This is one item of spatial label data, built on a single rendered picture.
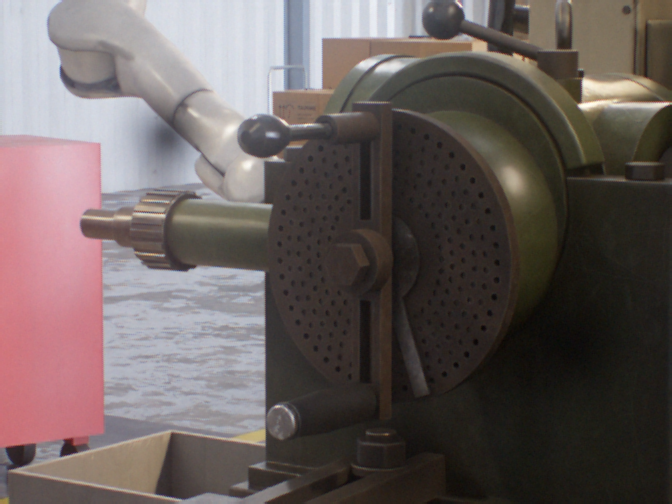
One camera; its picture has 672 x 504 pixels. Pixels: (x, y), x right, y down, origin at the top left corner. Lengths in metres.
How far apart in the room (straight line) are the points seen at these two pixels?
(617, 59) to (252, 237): 0.42
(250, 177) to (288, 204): 0.84
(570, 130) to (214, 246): 0.26
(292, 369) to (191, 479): 2.39
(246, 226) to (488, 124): 0.18
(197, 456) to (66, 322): 2.00
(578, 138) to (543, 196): 0.04
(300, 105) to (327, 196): 8.85
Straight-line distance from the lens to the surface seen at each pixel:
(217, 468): 3.83
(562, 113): 1.36
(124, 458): 3.80
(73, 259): 5.80
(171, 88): 2.35
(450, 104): 1.40
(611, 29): 1.73
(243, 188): 2.22
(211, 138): 2.29
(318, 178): 1.36
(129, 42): 2.41
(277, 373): 1.51
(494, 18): 1.95
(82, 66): 2.45
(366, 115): 1.31
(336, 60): 10.56
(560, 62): 1.44
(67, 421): 5.86
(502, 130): 1.37
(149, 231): 1.48
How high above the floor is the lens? 1.34
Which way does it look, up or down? 7 degrees down
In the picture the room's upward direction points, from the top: straight up
